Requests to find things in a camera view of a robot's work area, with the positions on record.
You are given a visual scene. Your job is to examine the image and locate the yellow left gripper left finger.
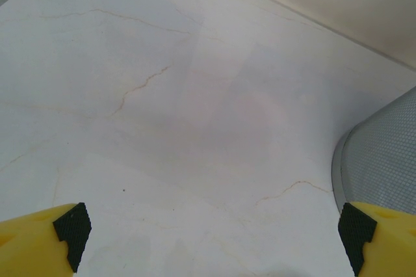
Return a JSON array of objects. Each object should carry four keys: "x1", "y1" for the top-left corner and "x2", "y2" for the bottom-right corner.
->
[{"x1": 0, "y1": 202, "x2": 93, "y2": 277}]

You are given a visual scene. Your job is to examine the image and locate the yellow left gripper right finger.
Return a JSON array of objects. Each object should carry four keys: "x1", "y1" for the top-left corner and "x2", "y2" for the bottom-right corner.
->
[{"x1": 337, "y1": 201, "x2": 416, "y2": 277}]

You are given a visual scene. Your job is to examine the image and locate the grey metal mesh bin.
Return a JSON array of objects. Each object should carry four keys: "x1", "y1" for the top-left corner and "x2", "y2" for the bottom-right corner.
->
[{"x1": 330, "y1": 86, "x2": 416, "y2": 218}]

